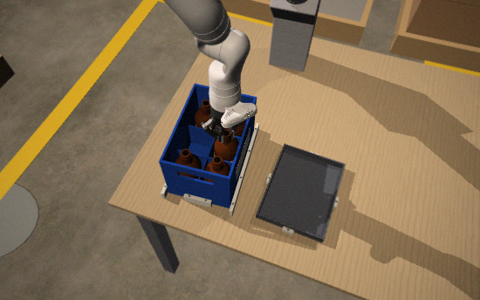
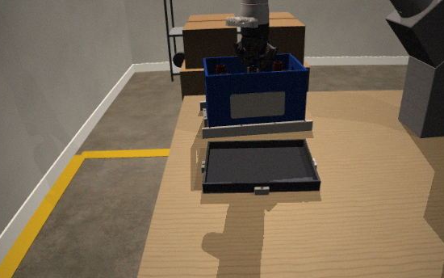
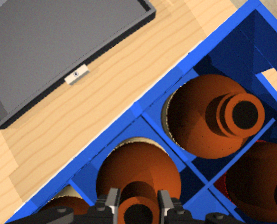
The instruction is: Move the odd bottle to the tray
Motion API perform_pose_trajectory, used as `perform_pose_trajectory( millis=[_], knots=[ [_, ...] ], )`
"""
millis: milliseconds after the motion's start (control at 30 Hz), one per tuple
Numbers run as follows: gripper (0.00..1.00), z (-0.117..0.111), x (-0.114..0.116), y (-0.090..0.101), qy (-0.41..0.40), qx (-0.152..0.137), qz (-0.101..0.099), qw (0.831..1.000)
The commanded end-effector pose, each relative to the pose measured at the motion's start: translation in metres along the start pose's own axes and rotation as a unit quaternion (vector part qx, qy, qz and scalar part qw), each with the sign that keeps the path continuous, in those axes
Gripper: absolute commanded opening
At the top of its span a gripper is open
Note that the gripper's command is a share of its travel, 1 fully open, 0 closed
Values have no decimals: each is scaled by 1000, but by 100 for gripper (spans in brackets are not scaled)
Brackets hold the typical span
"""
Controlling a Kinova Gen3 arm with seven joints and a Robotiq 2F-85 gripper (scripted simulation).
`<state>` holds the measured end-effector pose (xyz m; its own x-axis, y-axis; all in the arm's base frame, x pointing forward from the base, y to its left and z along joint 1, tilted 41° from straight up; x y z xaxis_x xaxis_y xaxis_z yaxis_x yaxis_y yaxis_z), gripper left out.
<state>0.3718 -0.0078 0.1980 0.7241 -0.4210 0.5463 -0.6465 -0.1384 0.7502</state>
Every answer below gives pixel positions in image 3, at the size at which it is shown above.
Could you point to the dark blue crate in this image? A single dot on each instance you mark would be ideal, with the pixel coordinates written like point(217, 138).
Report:
point(249, 49)

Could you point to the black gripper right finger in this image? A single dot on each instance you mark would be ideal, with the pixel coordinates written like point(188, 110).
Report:
point(172, 212)

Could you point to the grey rectangular tray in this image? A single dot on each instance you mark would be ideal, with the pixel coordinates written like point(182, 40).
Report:
point(40, 39)

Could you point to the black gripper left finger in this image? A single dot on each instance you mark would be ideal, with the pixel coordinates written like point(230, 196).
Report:
point(100, 213)

